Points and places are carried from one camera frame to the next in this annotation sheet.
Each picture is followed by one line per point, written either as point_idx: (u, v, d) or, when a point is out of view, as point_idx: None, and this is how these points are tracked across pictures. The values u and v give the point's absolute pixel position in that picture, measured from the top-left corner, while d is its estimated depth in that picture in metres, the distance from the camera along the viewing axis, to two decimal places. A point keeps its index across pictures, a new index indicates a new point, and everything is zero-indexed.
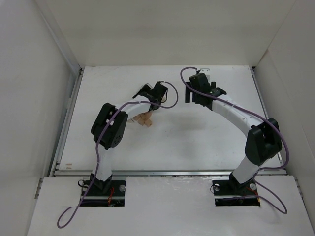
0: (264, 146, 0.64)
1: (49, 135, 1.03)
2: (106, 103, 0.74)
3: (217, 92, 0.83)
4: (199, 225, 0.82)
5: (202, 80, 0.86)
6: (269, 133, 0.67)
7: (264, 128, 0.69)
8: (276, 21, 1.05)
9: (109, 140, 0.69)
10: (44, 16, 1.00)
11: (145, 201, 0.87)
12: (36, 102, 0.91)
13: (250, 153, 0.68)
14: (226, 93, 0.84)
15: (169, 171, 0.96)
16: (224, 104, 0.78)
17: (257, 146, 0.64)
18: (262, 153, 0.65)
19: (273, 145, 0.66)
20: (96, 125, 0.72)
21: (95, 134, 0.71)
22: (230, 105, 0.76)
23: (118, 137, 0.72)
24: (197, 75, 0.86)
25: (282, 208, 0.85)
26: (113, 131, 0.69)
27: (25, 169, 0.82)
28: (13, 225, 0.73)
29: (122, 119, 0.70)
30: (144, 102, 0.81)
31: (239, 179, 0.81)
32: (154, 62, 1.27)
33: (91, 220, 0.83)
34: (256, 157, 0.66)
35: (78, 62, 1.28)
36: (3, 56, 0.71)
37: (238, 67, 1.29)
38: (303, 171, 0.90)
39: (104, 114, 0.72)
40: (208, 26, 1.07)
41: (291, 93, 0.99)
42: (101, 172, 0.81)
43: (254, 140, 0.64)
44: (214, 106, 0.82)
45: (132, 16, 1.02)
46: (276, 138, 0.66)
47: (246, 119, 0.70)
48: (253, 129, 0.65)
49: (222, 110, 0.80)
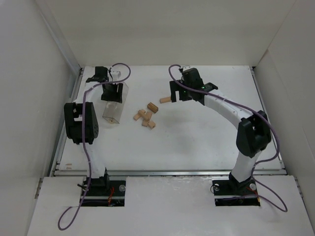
0: (254, 137, 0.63)
1: (50, 135, 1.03)
2: (65, 103, 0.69)
3: (208, 87, 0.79)
4: (199, 225, 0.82)
5: (195, 74, 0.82)
6: (259, 125, 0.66)
7: (254, 120, 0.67)
8: (276, 20, 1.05)
9: (91, 133, 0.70)
10: (44, 16, 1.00)
11: (145, 201, 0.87)
12: (36, 102, 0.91)
13: (241, 145, 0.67)
14: (217, 88, 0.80)
15: (169, 171, 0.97)
16: (215, 98, 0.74)
17: (247, 138, 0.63)
18: (252, 145, 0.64)
19: (263, 136, 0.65)
20: (69, 127, 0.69)
21: (74, 136, 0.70)
22: (221, 99, 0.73)
23: (95, 127, 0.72)
24: (190, 70, 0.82)
25: (282, 207, 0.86)
26: (89, 124, 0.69)
27: (25, 169, 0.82)
28: (13, 225, 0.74)
29: (90, 109, 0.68)
30: (97, 84, 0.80)
31: (238, 178, 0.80)
32: (154, 62, 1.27)
33: (91, 221, 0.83)
34: (247, 149, 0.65)
35: (78, 62, 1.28)
36: (3, 57, 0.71)
37: (238, 67, 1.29)
38: (303, 171, 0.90)
39: (70, 113, 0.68)
40: (208, 26, 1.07)
41: (291, 92, 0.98)
42: (95, 169, 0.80)
43: (244, 132, 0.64)
44: (206, 101, 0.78)
45: (132, 16, 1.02)
46: (266, 130, 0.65)
47: (237, 112, 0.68)
48: (243, 121, 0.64)
49: (213, 105, 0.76)
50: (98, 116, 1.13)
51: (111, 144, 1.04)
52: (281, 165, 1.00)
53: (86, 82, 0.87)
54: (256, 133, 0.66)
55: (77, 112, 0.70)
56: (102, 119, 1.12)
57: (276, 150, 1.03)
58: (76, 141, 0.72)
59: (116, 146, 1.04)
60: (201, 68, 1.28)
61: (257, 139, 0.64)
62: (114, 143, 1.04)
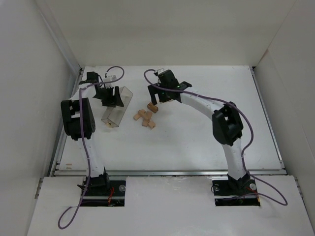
0: (227, 127, 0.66)
1: (50, 135, 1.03)
2: (61, 102, 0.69)
3: (184, 86, 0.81)
4: (199, 225, 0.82)
5: (170, 75, 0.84)
6: (231, 115, 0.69)
7: (226, 111, 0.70)
8: (276, 20, 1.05)
9: (89, 128, 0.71)
10: (44, 16, 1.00)
11: (145, 201, 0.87)
12: (36, 102, 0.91)
13: (218, 136, 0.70)
14: (191, 86, 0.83)
15: (169, 171, 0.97)
16: (190, 95, 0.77)
17: (221, 129, 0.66)
18: (227, 134, 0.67)
19: (236, 125, 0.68)
20: (66, 124, 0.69)
21: (72, 132, 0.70)
22: (195, 95, 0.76)
23: (92, 122, 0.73)
24: (164, 72, 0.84)
25: (282, 200, 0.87)
26: (87, 118, 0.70)
27: (25, 169, 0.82)
28: (13, 225, 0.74)
29: (87, 104, 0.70)
30: (91, 84, 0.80)
31: (236, 176, 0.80)
32: (154, 62, 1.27)
33: (91, 220, 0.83)
34: (223, 138, 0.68)
35: (78, 62, 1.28)
36: (3, 57, 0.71)
37: (238, 67, 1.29)
38: (303, 171, 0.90)
39: (67, 110, 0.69)
40: (208, 26, 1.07)
41: (291, 92, 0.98)
42: (94, 167, 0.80)
43: (218, 123, 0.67)
44: (183, 99, 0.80)
45: (132, 16, 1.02)
46: (237, 118, 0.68)
47: (210, 105, 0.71)
48: (215, 113, 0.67)
49: (189, 102, 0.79)
50: (98, 116, 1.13)
51: (111, 144, 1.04)
52: (281, 165, 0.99)
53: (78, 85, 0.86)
54: (229, 123, 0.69)
55: (74, 109, 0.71)
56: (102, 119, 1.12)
57: (276, 150, 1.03)
58: (74, 138, 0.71)
59: (116, 146, 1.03)
60: (201, 68, 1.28)
61: (230, 129, 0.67)
62: (114, 143, 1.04)
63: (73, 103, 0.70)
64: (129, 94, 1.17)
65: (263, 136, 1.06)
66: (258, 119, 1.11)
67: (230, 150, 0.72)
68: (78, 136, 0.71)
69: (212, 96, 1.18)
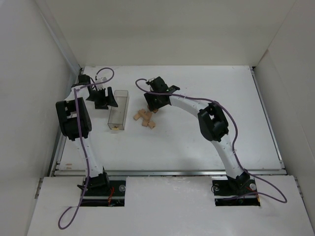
0: (212, 125, 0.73)
1: (50, 135, 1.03)
2: (56, 102, 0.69)
3: (172, 90, 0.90)
4: (199, 225, 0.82)
5: (159, 82, 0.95)
6: (216, 113, 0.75)
7: (211, 110, 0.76)
8: (276, 20, 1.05)
9: (86, 127, 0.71)
10: (44, 16, 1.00)
11: (144, 201, 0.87)
12: (36, 102, 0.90)
13: (205, 134, 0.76)
14: (179, 88, 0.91)
15: (169, 171, 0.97)
16: (178, 97, 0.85)
17: (206, 126, 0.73)
18: (213, 132, 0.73)
19: (221, 123, 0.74)
20: (63, 125, 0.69)
21: (69, 133, 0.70)
22: (183, 97, 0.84)
23: (89, 121, 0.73)
24: (154, 79, 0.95)
25: (282, 198, 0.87)
26: (83, 117, 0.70)
27: (25, 169, 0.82)
28: (13, 225, 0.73)
29: (82, 103, 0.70)
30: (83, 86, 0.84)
31: (231, 174, 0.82)
32: (153, 61, 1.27)
33: (91, 220, 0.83)
34: (209, 135, 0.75)
35: (78, 62, 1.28)
36: (3, 57, 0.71)
37: (238, 67, 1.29)
38: (303, 171, 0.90)
39: (63, 110, 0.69)
40: (208, 25, 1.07)
41: (291, 92, 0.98)
42: (93, 167, 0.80)
43: (204, 122, 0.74)
44: (172, 101, 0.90)
45: (132, 15, 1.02)
46: (222, 116, 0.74)
47: (196, 105, 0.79)
48: (201, 111, 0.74)
49: (178, 103, 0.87)
50: (98, 116, 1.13)
51: (111, 144, 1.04)
52: (281, 165, 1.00)
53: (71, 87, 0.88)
54: (215, 121, 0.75)
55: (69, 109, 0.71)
56: (102, 119, 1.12)
57: (276, 150, 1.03)
58: (72, 138, 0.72)
59: (116, 145, 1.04)
60: (201, 68, 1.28)
61: (215, 126, 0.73)
62: (114, 143, 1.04)
63: (68, 103, 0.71)
64: (126, 93, 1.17)
65: (263, 136, 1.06)
66: (258, 119, 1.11)
67: (219, 145, 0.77)
68: (77, 136, 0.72)
69: (212, 96, 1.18)
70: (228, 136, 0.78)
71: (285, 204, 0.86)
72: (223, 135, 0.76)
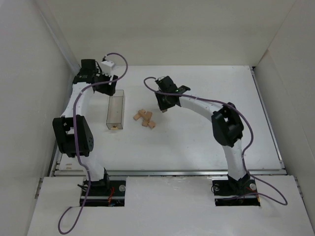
0: (227, 128, 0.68)
1: (50, 134, 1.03)
2: (53, 120, 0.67)
3: (182, 90, 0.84)
4: (199, 225, 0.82)
5: (168, 81, 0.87)
6: (231, 116, 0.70)
7: (225, 112, 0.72)
8: (276, 20, 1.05)
9: (85, 147, 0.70)
10: (44, 16, 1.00)
11: (144, 201, 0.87)
12: (36, 102, 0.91)
13: (219, 138, 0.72)
14: (190, 89, 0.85)
15: (169, 171, 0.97)
16: (189, 98, 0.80)
17: (220, 129, 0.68)
18: (228, 136, 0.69)
19: (236, 126, 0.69)
20: (62, 143, 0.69)
21: (68, 152, 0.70)
22: (194, 98, 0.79)
23: (90, 139, 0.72)
24: (163, 78, 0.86)
25: (282, 200, 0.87)
26: (83, 138, 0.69)
27: (25, 169, 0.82)
28: (13, 225, 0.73)
29: (82, 124, 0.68)
30: (86, 89, 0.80)
31: (234, 176, 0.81)
32: (153, 61, 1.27)
33: (91, 220, 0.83)
34: (224, 139, 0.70)
35: (78, 62, 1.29)
36: (3, 57, 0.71)
37: (238, 67, 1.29)
38: (303, 171, 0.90)
39: (62, 129, 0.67)
40: (208, 25, 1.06)
41: (291, 92, 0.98)
42: (95, 174, 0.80)
43: (217, 125, 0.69)
44: (181, 102, 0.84)
45: (131, 15, 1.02)
46: (237, 119, 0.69)
47: (209, 107, 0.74)
48: (214, 114, 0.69)
49: (188, 104, 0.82)
50: (98, 116, 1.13)
51: (111, 144, 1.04)
52: (281, 165, 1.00)
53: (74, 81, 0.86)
54: (229, 124, 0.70)
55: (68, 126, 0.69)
56: (102, 119, 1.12)
57: (276, 150, 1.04)
58: (71, 156, 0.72)
59: (116, 145, 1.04)
60: (201, 68, 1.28)
61: (230, 130, 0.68)
62: (114, 143, 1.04)
63: (67, 119, 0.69)
64: (121, 92, 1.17)
65: (263, 136, 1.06)
66: (258, 119, 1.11)
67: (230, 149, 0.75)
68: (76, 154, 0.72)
69: (212, 97, 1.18)
70: (240, 141, 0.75)
71: (285, 206, 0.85)
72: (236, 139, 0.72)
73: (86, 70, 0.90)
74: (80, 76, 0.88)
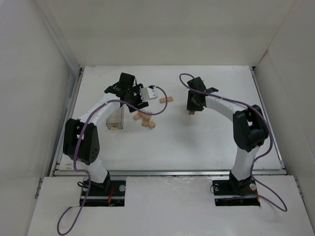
0: (249, 130, 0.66)
1: (49, 134, 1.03)
2: (69, 119, 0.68)
3: (210, 91, 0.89)
4: (199, 225, 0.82)
5: (197, 82, 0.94)
6: (255, 120, 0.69)
7: (250, 115, 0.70)
8: (276, 20, 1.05)
9: (85, 158, 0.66)
10: (44, 16, 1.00)
11: (145, 201, 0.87)
12: (36, 102, 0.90)
13: (238, 139, 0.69)
14: (217, 91, 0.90)
15: (169, 171, 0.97)
16: (215, 97, 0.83)
17: (241, 129, 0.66)
18: (248, 138, 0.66)
19: (260, 131, 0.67)
20: (66, 144, 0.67)
21: (69, 155, 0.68)
22: (219, 97, 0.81)
23: (94, 150, 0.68)
24: (193, 78, 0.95)
25: (282, 206, 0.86)
26: (86, 147, 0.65)
27: (25, 169, 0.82)
28: (13, 225, 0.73)
29: (91, 133, 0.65)
30: (111, 101, 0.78)
31: (236, 175, 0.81)
32: (153, 61, 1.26)
33: (91, 220, 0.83)
34: (243, 142, 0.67)
35: (78, 62, 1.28)
36: (3, 57, 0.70)
37: (238, 67, 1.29)
38: (303, 171, 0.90)
39: (71, 131, 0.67)
40: (208, 25, 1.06)
41: (291, 92, 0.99)
42: (95, 178, 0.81)
43: (238, 124, 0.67)
44: (207, 102, 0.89)
45: (131, 15, 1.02)
46: (262, 125, 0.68)
47: (233, 107, 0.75)
48: (237, 112, 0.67)
49: (214, 103, 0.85)
50: None
51: (111, 144, 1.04)
52: (281, 165, 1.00)
53: (106, 91, 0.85)
54: (253, 128, 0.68)
55: (79, 130, 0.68)
56: None
57: (276, 150, 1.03)
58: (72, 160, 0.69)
59: (116, 145, 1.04)
60: (200, 68, 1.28)
61: (253, 132, 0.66)
62: (114, 143, 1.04)
63: (80, 123, 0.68)
64: None
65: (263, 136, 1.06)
66: None
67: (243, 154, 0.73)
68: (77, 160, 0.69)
69: None
70: (256, 149, 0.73)
71: (285, 211, 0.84)
72: (255, 146, 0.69)
73: (122, 84, 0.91)
74: (113, 87, 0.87)
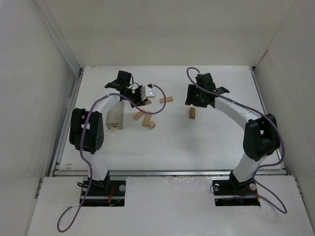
0: (261, 140, 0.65)
1: (49, 134, 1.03)
2: (75, 108, 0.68)
3: (220, 91, 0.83)
4: (199, 225, 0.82)
5: (207, 78, 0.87)
6: (267, 130, 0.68)
7: (263, 124, 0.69)
8: (276, 20, 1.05)
9: (92, 145, 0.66)
10: (44, 16, 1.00)
11: (145, 200, 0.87)
12: (36, 102, 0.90)
13: (248, 148, 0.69)
14: (229, 91, 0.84)
15: (170, 171, 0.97)
16: (226, 100, 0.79)
17: (253, 139, 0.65)
18: (259, 148, 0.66)
19: (271, 141, 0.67)
20: (73, 134, 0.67)
21: (75, 144, 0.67)
22: (231, 101, 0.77)
23: (100, 138, 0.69)
24: (203, 74, 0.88)
25: (282, 208, 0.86)
26: (92, 132, 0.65)
27: (25, 169, 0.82)
28: (13, 225, 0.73)
29: (96, 118, 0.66)
30: (113, 94, 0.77)
31: (238, 177, 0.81)
32: (153, 62, 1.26)
33: (91, 220, 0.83)
34: (253, 151, 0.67)
35: (78, 62, 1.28)
36: (2, 57, 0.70)
37: (238, 67, 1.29)
38: (303, 171, 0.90)
39: (77, 119, 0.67)
40: (208, 25, 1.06)
41: (291, 92, 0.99)
42: (96, 175, 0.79)
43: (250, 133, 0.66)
44: (217, 103, 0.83)
45: (131, 15, 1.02)
46: (274, 135, 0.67)
47: (245, 113, 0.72)
48: (250, 122, 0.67)
49: (223, 106, 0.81)
50: None
51: (111, 145, 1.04)
52: (281, 165, 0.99)
53: (105, 87, 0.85)
54: (264, 137, 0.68)
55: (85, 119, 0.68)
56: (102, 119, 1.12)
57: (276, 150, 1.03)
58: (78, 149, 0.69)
59: (116, 146, 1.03)
60: (200, 68, 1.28)
61: (264, 143, 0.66)
62: (114, 143, 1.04)
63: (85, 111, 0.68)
64: None
65: None
66: None
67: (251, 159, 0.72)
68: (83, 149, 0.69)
69: None
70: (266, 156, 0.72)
71: (285, 211, 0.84)
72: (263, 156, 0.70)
73: (121, 80, 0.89)
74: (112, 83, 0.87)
